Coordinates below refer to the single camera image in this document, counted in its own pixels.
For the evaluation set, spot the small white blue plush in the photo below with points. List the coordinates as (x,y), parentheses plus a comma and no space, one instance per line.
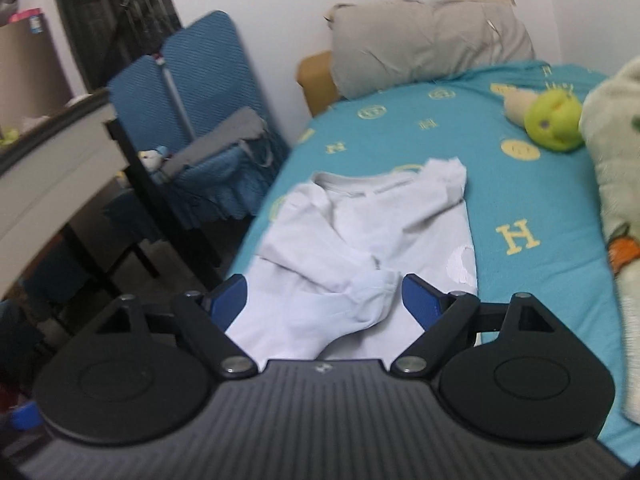
(153,160)

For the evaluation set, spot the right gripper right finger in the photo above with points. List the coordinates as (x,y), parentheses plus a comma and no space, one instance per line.
(445,318)

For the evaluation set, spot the blue covered chair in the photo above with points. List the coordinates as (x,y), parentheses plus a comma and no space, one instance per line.
(201,77)

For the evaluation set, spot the yellow wooden headboard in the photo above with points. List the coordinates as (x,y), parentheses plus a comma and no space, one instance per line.
(315,78)

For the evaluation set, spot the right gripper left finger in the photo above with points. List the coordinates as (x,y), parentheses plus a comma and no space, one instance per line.
(202,321)

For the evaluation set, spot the white shirt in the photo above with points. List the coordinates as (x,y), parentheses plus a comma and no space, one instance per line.
(325,279)

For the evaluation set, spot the white desk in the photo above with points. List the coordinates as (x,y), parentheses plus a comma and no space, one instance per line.
(51,173)

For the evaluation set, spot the green plush toy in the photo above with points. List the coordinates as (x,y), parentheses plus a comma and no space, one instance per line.
(550,118)

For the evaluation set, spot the cardboard box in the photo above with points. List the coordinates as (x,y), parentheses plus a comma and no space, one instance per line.
(32,83)

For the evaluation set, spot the green fleece cartoon blanket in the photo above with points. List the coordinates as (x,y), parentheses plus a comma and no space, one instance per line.
(610,128)

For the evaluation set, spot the teal patterned bed sheet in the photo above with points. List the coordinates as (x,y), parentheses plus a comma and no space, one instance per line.
(528,399)

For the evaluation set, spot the grey cloth on chair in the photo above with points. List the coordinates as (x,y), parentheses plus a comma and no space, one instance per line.
(238,129)

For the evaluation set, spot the grey pillow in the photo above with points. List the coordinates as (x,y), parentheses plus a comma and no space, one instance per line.
(377,46)

